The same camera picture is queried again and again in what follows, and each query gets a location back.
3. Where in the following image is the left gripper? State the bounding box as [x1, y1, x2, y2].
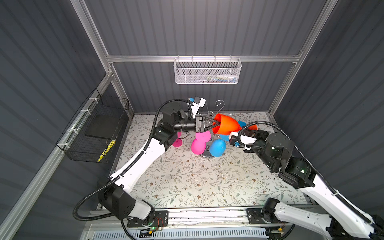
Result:
[172, 116, 218, 135]

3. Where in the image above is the red wine glass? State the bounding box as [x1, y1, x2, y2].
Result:
[213, 114, 246, 136]

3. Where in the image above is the pink wine glass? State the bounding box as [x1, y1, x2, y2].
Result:
[191, 131, 211, 155]
[173, 132, 183, 148]

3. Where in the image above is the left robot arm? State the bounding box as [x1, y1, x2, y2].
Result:
[73, 97, 220, 225]

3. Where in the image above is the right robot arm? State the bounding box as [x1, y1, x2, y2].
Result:
[230, 121, 384, 240]

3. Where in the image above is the chrome wine glass rack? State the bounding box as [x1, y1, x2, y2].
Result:
[200, 100, 229, 159]

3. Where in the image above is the yellow black item in basket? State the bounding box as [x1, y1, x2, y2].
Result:
[97, 139, 116, 163]

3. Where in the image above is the black pad in basket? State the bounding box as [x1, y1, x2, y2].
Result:
[85, 115, 120, 140]

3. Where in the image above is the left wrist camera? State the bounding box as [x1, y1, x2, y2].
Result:
[188, 96, 206, 119]

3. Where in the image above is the white wire mesh basket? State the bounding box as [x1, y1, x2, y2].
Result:
[173, 58, 242, 85]

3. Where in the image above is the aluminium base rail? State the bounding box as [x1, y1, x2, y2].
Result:
[80, 207, 324, 240]

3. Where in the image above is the black wire basket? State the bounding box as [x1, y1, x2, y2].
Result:
[57, 90, 130, 164]

